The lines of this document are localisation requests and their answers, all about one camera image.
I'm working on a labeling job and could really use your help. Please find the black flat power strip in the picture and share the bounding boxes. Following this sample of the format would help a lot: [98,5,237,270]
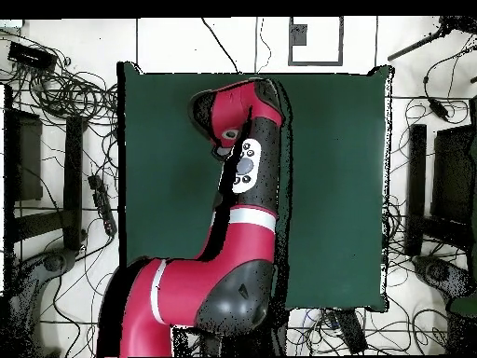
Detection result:
[327,308,370,355]

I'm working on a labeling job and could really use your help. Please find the dark green table cloth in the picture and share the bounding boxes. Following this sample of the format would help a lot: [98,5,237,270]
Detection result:
[116,61,396,313]

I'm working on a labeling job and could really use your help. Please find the grey stand base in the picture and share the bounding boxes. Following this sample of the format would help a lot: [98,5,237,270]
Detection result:
[411,254,477,299]
[5,246,81,357]

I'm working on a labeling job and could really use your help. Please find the black power adapter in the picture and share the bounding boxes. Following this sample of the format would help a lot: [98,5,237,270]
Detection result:
[428,97,452,122]

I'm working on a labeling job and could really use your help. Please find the black tripod leg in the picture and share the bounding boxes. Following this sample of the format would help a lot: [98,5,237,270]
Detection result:
[387,16,477,62]

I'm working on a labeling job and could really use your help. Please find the black electronics box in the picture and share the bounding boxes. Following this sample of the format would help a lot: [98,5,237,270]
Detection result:
[7,40,59,73]

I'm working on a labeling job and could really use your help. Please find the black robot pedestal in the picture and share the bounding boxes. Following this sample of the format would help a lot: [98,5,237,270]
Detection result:
[170,324,288,357]

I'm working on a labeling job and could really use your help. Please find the grey square floor frame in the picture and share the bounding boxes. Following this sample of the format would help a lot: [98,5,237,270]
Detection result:
[287,16,345,67]

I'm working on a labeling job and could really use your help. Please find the black stand frame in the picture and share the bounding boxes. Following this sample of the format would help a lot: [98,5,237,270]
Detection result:
[3,84,89,262]
[403,96,477,258]

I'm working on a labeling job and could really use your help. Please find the tangled black cable bundle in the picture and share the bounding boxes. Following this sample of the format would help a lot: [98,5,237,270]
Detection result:
[0,29,120,128]

